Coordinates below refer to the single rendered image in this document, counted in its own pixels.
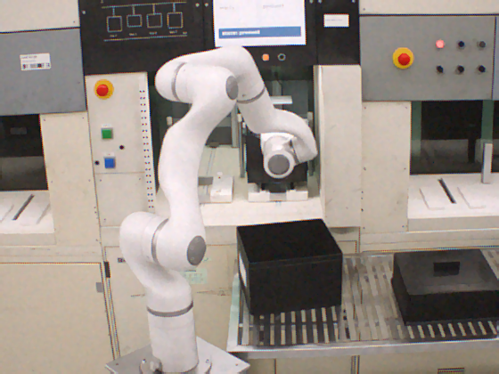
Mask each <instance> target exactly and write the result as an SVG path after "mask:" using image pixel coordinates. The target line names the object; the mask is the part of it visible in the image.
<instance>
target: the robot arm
mask: <svg viewBox="0 0 499 374"><path fill-rule="evenodd" d="M155 85H156V88H157V90H158V91H159V93H160V94H161V96H162V97H164V98H165V99H167V100H172V101H175V102H186V103H191V104H192V107H191V109H190V110H189V111H188V112H187V115H186V116H185V117H184V118H182V119H181V120H180V121H178V122H177V123H176V124H174V125H173V126H172V127H170V128H169V129H168V131H167V132H166V136H165V139H164V142H163V146H162V150H161V153H160V163H159V181H160V188H161V190H162V192H163V194H164V195H165V197H166V199H167V200H168V205H169V213H170V216H169V217H166V216H163V215H157V214H153V213H149V212H135V213H133V214H132V215H129V216H127V217H126V218H125V219H124V220H123V223H122V225H121V226H120V229H119V247H120V251H121V253H122V256H123V257H124V259H125V261H126V263H127V264H128V266H129V267H130V269H131V270H132V272H133V275H134V276H135V277H136V279H137V280H138V281H139V282H140V284H141V285H142V287H143V291H144V294H145V304H146V313H147V321H148V323H149V330H150V338H151V351H149V352H148V353H147V354H146V355H145V356H143V358H142V360H141V370H142V373H143V374H208V372H209V371H210V368H211V358H210V356H209V354H208V352H207V351H205V350H204V349H202V348H200V347H198V346H197V342H196V331H195V320H194V309H193V297H192V287H191V284H190V283H189V281H187V279H186V278H185V277H184V276H183V275H182V274H181V273H180V272H185V271H189V270H191V269H193V268H195V267H197V266H198V265H199V264H200V263H201V262H202V260H203V258H204V256H205V250H206V245H207V241H206V233H205V228H204V224H203V221H202V217H201V212H200V201H199V190H198V183H199V172H200V160H201V156H202V152H203V148H204V145H205V142H206V141H207V139H208V137H209V135H210V133H211V132H212V130H213V129H214V128H215V127H216V125H217V124H218V123H219V122H221V121H222V120H223V119H224V118H225V117H226V116H227V115H228V114H229V113H230V112H231V110H232V108H233V106H234V104H236V105H237V107H238V109H239V111H240V113H241V115H242V117H243V119H244V121H245V122H246V124H247V126H248V128H249V129H250V130H251V131H252V132H254V133H256V134H261V135H257V136H255V139H256V141H257V142H260V145H261V150H262V154H264V169H265V170H266V171H267V173H268V174H269V175H271V176H272V177H275V178H283V177H285V176H286V175H288V174H289V173H290V172H291V171H292V169H293V167H294V166H296V165H298V164H300V163H303V162H306V161H308V160H310V159H312V158H314V157H315V156H316V155H317V152H318V149H317V145H316V142H315V138H314V137H313V134H312V132H311V130H310V128H309V127H308V126H307V124H306V123H305V122H304V121H303V120H302V119H301V118H300V117H299V116H297V115H296V114H294V113H291V112H288V111H286V110H278V109H275V108H274V105H273V104H272V101H271V99H270V96H269V94H268V92H267V90H266V87H265V85H264V82H263V80H262V78H261V76H260V75H259V72H258V69H257V66H256V65H255V63H254V61H253V59H252V56H251V55H250V53H249V52H248V51H247V50H246V49H245V48H243V47H242V46H238V45H228V46H224V47H219V48H217V49H214V50H211V51H206V52H202V53H192V54H187V55H185V56H181V57H178V58H175V59H174V60H172V61H170V62H168V63H166V64H165V65H164V66H163V67H161V68H160V69H159V70H158V72H157V74H156V77H155Z"/></svg>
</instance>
